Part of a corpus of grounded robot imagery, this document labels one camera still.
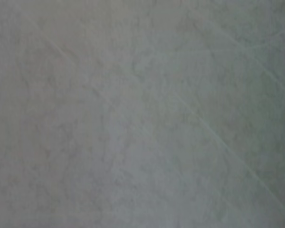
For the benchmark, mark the white wrinkled table cloth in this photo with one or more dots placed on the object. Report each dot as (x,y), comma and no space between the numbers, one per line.
(142,114)

